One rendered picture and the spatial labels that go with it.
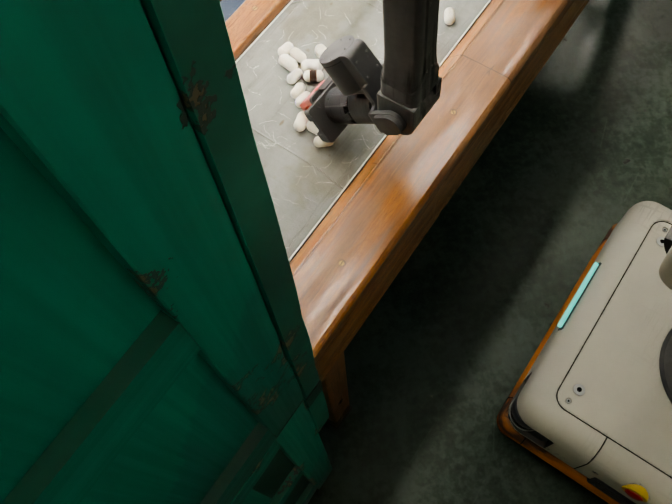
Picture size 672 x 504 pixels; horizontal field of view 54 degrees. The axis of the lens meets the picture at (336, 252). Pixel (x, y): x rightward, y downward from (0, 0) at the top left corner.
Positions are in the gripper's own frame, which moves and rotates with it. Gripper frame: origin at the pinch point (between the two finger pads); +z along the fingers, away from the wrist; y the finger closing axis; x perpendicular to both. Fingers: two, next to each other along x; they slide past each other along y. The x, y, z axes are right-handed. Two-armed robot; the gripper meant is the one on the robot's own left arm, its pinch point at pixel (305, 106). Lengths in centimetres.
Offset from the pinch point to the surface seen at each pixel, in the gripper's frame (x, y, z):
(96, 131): -35, 43, -68
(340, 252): 12.2, 18.1, -15.8
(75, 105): -36, 43, -69
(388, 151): 9.8, -0.2, -12.8
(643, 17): 77, -128, 24
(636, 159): 90, -79, 9
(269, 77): -4.8, -2.3, 8.4
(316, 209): 9.0, 13.5, -8.1
